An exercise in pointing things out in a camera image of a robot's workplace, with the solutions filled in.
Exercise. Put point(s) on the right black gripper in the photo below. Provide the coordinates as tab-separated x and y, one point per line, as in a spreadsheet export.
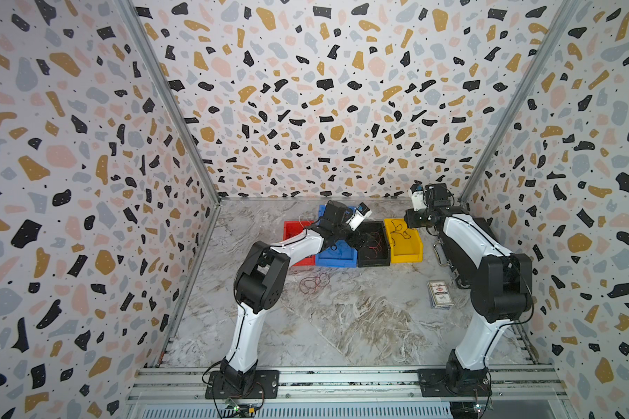
409	218

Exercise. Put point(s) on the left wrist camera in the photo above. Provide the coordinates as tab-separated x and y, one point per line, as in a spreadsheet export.
361	213

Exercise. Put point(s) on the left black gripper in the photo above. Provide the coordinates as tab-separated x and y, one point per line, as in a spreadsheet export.
362	243

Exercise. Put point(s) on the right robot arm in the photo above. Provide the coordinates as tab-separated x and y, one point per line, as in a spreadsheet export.
499	281

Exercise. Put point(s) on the black plastic bin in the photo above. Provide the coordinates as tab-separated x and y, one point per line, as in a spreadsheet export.
368	258

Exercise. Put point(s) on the yellow plastic bin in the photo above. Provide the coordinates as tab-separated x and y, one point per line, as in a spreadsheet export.
405	244

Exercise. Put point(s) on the red plastic bin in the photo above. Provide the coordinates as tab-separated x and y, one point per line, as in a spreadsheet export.
293	229

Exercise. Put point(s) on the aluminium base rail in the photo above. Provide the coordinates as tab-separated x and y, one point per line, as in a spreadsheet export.
512	391

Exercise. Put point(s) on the blue plastic bin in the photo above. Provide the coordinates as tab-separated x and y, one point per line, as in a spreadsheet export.
338	256

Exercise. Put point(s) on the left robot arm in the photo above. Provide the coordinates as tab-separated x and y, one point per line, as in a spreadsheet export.
257	288

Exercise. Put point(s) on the black briefcase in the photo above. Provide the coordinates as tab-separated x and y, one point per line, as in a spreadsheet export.
465	241

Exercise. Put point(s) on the blue playing card box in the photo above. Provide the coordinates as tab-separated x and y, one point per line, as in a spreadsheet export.
440	295

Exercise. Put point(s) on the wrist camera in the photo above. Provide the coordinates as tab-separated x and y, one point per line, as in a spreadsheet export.
418	196
361	213

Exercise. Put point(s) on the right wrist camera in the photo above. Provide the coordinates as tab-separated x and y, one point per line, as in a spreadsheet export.
418	196

